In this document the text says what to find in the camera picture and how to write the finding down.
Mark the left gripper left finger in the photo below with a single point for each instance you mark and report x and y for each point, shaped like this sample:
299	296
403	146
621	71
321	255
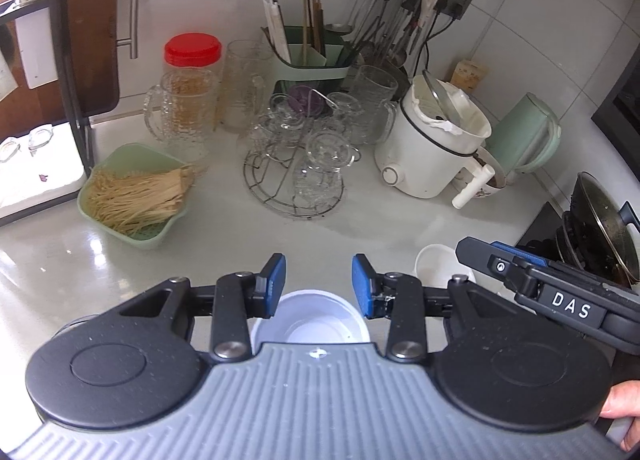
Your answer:
241	296

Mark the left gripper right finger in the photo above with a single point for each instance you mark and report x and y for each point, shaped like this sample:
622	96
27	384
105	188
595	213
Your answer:
397	297

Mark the white ceramic bowl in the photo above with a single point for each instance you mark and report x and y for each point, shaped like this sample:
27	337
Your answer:
436	264

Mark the pale blue bowl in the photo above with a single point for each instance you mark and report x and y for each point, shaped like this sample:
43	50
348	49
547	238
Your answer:
311	316

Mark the person right hand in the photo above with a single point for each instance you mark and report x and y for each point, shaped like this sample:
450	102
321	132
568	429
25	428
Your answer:
624	402

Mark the black pot with lid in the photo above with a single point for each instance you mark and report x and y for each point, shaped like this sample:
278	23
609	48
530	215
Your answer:
596	232

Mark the black induction cooktop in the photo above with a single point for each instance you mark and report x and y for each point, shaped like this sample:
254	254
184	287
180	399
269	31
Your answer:
539	237

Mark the green basket of noodles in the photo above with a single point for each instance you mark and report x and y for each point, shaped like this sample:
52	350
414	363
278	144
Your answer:
137	194

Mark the white electric cooker pot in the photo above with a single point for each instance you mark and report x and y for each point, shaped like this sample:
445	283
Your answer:
432	135

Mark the floral bowl with purple food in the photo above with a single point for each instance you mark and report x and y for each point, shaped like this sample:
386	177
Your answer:
494	185

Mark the tall glass pitcher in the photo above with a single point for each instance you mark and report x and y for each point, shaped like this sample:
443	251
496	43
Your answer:
372	87

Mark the mint green kettle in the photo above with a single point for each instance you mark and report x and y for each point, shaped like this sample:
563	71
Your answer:
526	138

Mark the textured glass mug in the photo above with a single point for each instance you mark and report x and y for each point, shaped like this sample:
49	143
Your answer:
157	118

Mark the black dish rack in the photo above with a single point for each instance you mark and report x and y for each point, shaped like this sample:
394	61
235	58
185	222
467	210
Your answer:
45	154

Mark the red lid glass jar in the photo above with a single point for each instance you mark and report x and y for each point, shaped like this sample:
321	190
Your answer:
193	61

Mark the green chopstick holder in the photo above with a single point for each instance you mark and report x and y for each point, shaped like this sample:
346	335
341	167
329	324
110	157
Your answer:
307	54

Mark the upturned glass right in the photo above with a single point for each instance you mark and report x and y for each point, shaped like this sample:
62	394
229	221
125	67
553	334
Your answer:
39	137

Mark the upturned glass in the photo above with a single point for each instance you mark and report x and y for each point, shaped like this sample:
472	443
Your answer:
9	148
39	137

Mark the hanging utensil set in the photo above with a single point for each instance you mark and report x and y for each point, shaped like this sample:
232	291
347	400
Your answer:
389	31

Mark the upturned glass middle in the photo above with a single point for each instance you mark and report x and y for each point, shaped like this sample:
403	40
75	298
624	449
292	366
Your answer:
9	148

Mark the brown cutting board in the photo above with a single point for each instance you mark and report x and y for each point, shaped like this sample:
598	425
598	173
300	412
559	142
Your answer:
93	44

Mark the wire rack with glasses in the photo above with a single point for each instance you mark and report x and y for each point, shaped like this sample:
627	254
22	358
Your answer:
297	150

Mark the black wall socket strip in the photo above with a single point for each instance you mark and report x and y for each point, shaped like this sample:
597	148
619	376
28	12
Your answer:
454	8

